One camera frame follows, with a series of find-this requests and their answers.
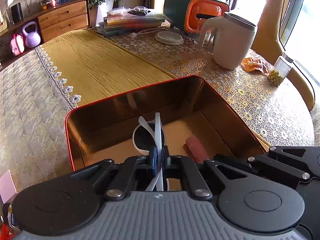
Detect white sunglasses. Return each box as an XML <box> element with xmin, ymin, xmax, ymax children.
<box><xmin>132</xmin><ymin>112</ymin><xmax>169</xmax><ymax>191</ymax></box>

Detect pink bar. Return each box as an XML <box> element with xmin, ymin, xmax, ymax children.
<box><xmin>183</xmin><ymin>136</ymin><xmax>210</xmax><ymax>163</ymax></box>

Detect lace gold tablecloth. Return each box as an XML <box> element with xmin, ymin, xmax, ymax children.
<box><xmin>107</xmin><ymin>33</ymin><xmax>319</xmax><ymax>146</ymax></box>

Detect red metal tin box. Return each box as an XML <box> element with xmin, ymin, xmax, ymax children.
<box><xmin>64</xmin><ymin>75</ymin><xmax>272</xmax><ymax>172</ymax></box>

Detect jar of yellow beans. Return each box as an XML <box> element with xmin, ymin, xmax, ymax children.
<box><xmin>268</xmin><ymin>52</ymin><xmax>293</xmax><ymax>86</ymax></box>

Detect orange snack wrapper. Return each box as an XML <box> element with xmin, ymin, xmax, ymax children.
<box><xmin>241</xmin><ymin>57</ymin><xmax>273</xmax><ymax>74</ymax></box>

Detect yellow table runner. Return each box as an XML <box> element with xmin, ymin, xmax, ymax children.
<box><xmin>42</xmin><ymin>29</ymin><xmax>173</xmax><ymax>106</ymax></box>

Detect white round lid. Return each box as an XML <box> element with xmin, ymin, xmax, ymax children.
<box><xmin>155</xmin><ymin>31</ymin><xmax>184</xmax><ymax>46</ymax></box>

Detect beige chair back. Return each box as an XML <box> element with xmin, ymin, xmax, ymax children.
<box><xmin>250</xmin><ymin>0</ymin><xmax>316</xmax><ymax>111</ymax></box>

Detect quilted beige mat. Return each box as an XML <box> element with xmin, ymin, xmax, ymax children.
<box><xmin>1</xmin><ymin>46</ymin><xmax>76</xmax><ymax>192</ymax></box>

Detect white electric kettle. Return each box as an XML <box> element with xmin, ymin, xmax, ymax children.
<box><xmin>197</xmin><ymin>12</ymin><xmax>257</xmax><ymax>70</ymax></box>

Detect stack of plastic folders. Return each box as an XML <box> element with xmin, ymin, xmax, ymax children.
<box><xmin>95</xmin><ymin>6</ymin><xmax>167</xmax><ymax>37</ymax></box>

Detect green orange tissue box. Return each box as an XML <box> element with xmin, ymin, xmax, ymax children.
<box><xmin>163</xmin><ymin>0</ymin><xmax>229</xmax><ymax>34</ymax></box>

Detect pink sticky note pad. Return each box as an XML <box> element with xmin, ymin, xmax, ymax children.
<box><xmin>0</xmin><ymin>170</ymin><xmax>17</xmax><ymax>204</ymax></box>

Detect purple kettlebell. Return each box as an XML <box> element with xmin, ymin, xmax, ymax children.
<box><xmin>22</xmin><ymin>21</ymin><xmax>41</xmax><ymax>48</ymax></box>

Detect wooden tv cabinet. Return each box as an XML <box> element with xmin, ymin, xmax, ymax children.
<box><xmin>1</xmin><ymin>0</ymin><xmax>91</xmax><ymax>70</ymax></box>

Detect pink small bag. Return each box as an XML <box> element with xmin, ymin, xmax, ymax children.
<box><xmin>10</xmin><ymin>34</ymin><xmax>24</xmax><ymax>56</ymax></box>

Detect black cylinder speaker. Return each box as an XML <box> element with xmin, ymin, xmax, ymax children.
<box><xmin>10</xmin><ymin>2</ymin><xmax>23</xmax><ymax>24</ymax></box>

